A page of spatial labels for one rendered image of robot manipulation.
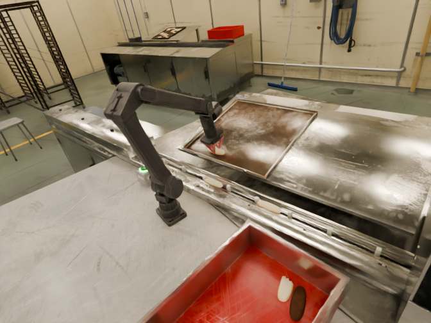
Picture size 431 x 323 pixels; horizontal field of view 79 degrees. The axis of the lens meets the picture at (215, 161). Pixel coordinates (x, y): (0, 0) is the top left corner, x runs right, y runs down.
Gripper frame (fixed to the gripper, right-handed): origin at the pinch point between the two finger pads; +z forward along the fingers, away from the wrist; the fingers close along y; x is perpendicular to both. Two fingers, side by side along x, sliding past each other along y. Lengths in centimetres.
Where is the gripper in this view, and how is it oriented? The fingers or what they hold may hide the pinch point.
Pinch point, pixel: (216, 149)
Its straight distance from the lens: 128.0
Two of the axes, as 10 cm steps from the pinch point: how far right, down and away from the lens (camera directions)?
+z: 2.5, 7.3, 6.4
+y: 6.4, -6.2, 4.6
